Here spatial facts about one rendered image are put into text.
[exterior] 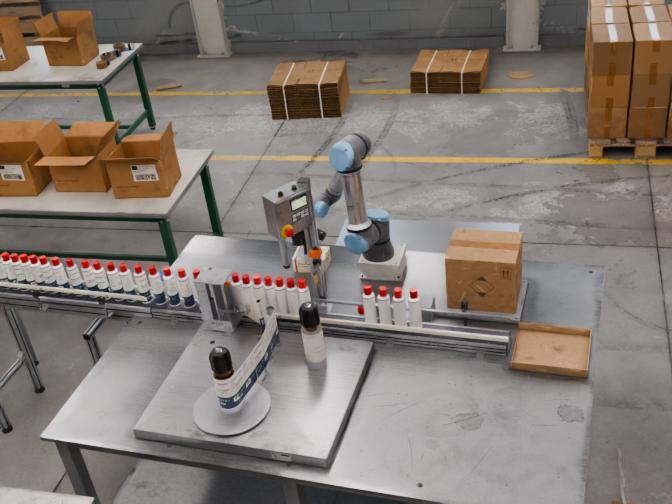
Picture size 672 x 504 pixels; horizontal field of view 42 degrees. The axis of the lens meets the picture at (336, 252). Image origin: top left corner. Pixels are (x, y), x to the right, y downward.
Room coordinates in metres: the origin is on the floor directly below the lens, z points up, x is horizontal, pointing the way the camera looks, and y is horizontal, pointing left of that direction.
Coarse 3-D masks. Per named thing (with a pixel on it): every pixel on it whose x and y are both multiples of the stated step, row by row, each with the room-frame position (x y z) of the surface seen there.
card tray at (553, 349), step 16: (528, 336) 2.82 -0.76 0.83; (544, 336) 2.81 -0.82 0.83; (560, 336) 2.79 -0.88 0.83; (576, 336) 2.78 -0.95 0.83; (528, 352) 2.72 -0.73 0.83; (544, 352) 2.71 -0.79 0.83; (560, 352) 2.69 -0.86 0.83; (576, 352) 2.68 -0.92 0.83; (512, 368) 2.64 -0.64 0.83; (528, 368) 2.61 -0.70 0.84; (544, 368) 2.59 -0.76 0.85; (560, 368) 2.57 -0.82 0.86; (576, 368) 2.55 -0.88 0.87
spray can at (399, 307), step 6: (396, 288) 2.94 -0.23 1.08; (396, 294) 2.92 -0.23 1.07; (396, 300) 2.91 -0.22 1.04; (402, 300) 2.91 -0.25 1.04; (396, 306) 2.91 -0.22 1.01; (402, 306) 2.91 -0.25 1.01; (396, 312) 2.91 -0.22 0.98; (402, 312) 2.91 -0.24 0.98; (396, 318) 2.91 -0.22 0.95; (402, 318) 2.91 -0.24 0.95; (396, 324) 2.92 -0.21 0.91; (402, 324) 2.91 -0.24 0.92
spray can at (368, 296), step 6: (366, 288) 2.97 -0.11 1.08; (366, 294) 2.97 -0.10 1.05; (372, 294) 2.97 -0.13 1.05; (366, 300) 2.96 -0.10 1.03; (372, 300) 2.96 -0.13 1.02; (366, 306) 2.96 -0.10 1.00; (372, 306) 2.96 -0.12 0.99; (366, 312) 2.96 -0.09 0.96; (372, 312) 2.96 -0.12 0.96; (366, 318) 2.97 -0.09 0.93; (372, 318) 2.96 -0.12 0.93
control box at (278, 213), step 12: (276, 192) 3.19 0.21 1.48; (288, 192) 3.17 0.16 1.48; (300, 192) 3.17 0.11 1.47; (264, 204) 3.17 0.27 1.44; (276, 204) 3.10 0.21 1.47; (288, 204) 3.13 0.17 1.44; (276, 216) 3.10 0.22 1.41; (288, 216) 3.13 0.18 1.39; (276, 228) 3.12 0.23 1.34; (300, 228) 3.15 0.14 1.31
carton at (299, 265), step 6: (300, 246) 3.64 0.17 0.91; (324, 246) 3.61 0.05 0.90; (324, 252) 3.56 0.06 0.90; (294, 258) 3.54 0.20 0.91; (300, 258) 3.53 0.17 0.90; (324, 258) 3.50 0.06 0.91; (330, 258) 3.59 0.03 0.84; (294, 264) 3.53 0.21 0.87; (300, 264) 3.52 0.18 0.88; (324, 264) 3.49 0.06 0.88; (294, 270) 3.53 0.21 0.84; (300, 270) 3.52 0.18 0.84; (306, 270) 3.51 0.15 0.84; (324, 270) 3.49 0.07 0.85
